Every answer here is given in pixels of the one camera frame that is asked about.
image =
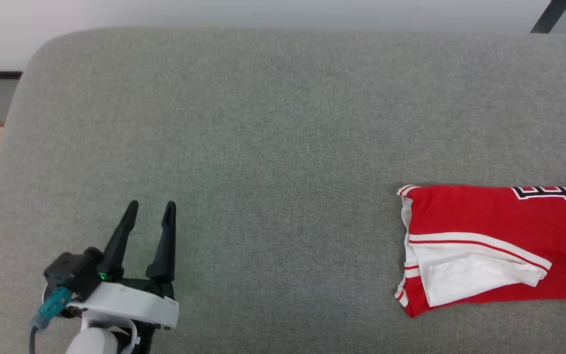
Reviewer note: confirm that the grey fabric sofa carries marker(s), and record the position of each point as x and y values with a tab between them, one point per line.
283	128

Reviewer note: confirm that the dark metal pole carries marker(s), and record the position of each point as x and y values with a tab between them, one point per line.
551	15

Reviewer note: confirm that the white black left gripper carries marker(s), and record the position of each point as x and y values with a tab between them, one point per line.
126	300

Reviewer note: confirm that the red white sports jersey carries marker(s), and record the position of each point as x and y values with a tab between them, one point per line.
479	221

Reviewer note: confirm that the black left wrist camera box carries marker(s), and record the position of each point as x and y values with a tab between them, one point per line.
74	270

